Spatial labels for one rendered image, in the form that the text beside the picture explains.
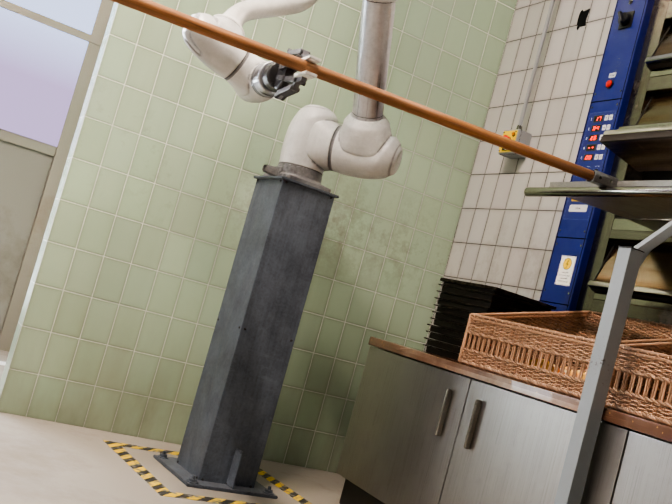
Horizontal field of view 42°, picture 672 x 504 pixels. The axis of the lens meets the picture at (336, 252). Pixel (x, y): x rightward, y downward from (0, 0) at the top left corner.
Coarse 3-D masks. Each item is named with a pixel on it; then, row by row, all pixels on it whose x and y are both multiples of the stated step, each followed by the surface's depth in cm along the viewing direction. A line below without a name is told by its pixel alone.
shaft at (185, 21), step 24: (120, 0) 185; (144, 0) 187; (192, 24) 192; (240, 48) 198; (264, 48) 200; (312, 72) 206; (336, 72) 209; (384, 96) 214; (432, 120) 222; (456, 120) 224; (504, 144) 232; (576, 168) 243
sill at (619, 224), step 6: (618, 222) 292; (624, 222) 290; (630, 222) 287; (636, 222) 285; (642, 222) 283; (648, 222) 280; (654, 222) 278; (660, 222) 276; (666, 222) 274; (612, 228) 294; (618, 228) 291; (624, 228) 289; (630, 228) 287; (636, 228) 284; (642, 228) 282; (648, 228) 280; (654, 228) 278
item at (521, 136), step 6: (504, 132) 350; (510, 132) 347; (516, 132) 343; (522, 132) 343; (510, 138) 345; (516, 138) 343; (522, 138) 344; (528, 138) 345; (528, 144) 345; (504, 150) 347; (504, 156) 352; (510, 156) 349; (516, 156) 346; (522, 156) 344
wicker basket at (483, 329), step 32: (480, 320) 260; (512, 320) 272; (544, 320) 278; (576, 320) 285; (640, 320) 268; (480, 352) 256; (512, 352) 245; (544, 352) 234; (576, 352) 224; (544, 384) 230; (576, 384) 221
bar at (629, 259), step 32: (544, 192) 270; (576, 192) 258; (608, 192) 246; (640, 192) 235; (640, 256) 203; (608, 288) 205; (608, 320) 202; (608, 352) 201; (608, 384) 201; (576, 416) 202; (576, 448) 200; (576, 480) 199
